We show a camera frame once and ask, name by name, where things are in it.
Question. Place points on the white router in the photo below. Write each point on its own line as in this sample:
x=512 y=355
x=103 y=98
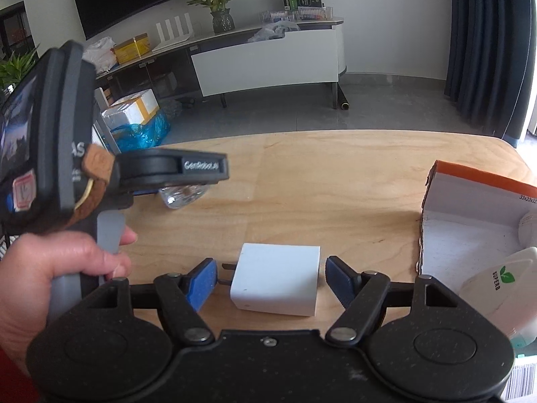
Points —
x=174 y=35

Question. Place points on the person's left hand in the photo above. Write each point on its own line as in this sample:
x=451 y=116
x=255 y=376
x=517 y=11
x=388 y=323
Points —
x=46 y=268

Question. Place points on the white drawer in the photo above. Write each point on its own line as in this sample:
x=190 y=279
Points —
x=268 y=65

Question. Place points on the white yellow cardboard box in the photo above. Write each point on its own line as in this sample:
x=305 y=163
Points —
x=132 y=109

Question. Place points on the crumpled clear plastic bag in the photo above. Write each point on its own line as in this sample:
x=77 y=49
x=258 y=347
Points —
x=176 y=109

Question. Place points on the potted plant dark vase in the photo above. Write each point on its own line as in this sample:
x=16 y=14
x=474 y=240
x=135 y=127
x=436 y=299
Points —
x=220 y=0

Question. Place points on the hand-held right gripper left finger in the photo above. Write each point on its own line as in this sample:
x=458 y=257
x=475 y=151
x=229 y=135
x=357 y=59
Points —
x=203 y=285

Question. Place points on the orange cardboard box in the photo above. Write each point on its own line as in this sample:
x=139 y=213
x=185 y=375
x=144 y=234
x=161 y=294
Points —
x=461 y=235

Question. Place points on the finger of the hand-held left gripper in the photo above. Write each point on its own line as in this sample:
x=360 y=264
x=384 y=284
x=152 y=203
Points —
x=168 y=168

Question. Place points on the green bamboo plant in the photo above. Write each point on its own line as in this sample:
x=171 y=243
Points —
x=19 y=69

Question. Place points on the clear liquid bottle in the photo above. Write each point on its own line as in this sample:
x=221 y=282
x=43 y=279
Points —
x=180 y=200

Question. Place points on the white leaf-print plug-in vaporizer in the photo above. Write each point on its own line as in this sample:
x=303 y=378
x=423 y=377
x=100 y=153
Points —
x=495 y=298

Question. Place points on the grey plastic bag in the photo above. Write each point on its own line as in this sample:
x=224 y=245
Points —
x=272 y=31

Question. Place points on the teal cardboard box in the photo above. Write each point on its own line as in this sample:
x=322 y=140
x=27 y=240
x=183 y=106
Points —
x=524 y=340

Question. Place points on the blue plastic bag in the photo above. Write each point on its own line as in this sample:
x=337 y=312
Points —
x=142 y=136

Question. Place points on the white plastic bag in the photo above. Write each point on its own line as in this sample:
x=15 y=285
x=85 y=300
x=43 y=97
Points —
x=98 y=54

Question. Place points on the white charger cube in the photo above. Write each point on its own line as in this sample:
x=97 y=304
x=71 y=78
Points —
x=275 y=279

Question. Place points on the black rolled tube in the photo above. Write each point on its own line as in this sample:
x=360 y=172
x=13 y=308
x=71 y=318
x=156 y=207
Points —
x=344 y=100

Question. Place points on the white barcode box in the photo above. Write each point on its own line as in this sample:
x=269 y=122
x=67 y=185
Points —
x=522 y=380

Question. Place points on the curved tv stand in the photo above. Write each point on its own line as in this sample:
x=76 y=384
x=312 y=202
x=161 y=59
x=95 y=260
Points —
x=168 y=67

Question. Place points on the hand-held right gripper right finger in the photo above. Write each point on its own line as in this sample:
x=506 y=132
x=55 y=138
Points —
x=340 y=281

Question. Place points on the dark blue curtain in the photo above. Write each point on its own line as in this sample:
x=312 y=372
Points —
x=491 y=42

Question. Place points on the clear plastic organizer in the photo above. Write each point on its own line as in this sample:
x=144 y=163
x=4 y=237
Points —
x=314 y=13
x=275 y=16

